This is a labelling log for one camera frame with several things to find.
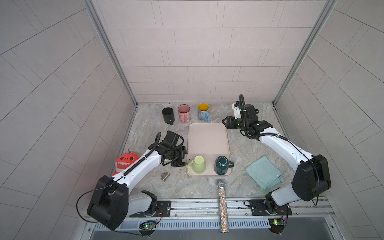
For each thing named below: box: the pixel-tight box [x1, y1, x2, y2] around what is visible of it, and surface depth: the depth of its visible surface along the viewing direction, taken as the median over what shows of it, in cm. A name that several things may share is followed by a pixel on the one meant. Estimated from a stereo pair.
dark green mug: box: [213, 155, 235, 176], surface depth 79 cm
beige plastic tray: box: [187, 123, 233, 177], surface depth 96 cm
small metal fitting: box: [161, 172, 170, 182], surface depth 82 cm
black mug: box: [162, 107, 175, 126], surface depth 101 cm
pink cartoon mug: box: [177, 104, 191, 123], surface depth 101 cm
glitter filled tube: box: [217, 179, 229, 233], surface depth 71 cm
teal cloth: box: [245, 155, 282, 191], surface depth 84 cm
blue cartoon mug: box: [197, 103, 211, 122], surface depth 103 cm
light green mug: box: [186, 155, 206, 175], surface depth 79 cm
